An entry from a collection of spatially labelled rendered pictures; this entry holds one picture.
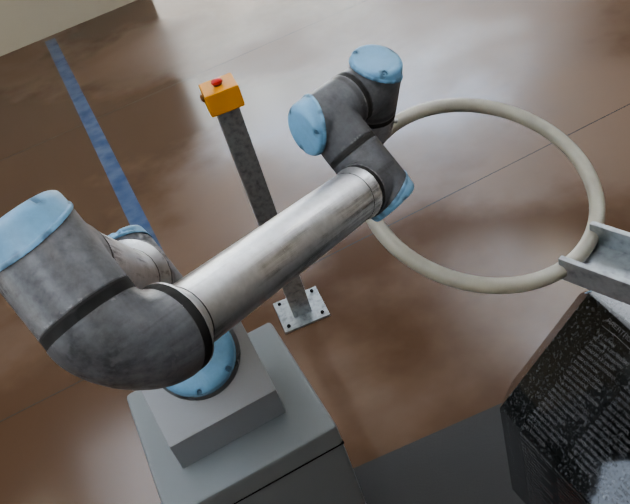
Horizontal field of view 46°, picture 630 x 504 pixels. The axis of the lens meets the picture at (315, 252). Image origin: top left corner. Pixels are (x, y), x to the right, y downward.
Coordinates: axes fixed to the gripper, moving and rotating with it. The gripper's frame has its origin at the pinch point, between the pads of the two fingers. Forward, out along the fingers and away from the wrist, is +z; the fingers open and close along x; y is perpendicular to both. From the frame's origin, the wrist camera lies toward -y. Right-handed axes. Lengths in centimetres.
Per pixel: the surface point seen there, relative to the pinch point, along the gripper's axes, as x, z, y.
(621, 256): 50, -8, 11
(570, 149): 40.3, -8.0, -14.3
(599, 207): 45.9, -8.2, 0.2
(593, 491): 59, 34, 39
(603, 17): 106, 157, -299
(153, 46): -204, 273, -340
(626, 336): 60, 18, 11
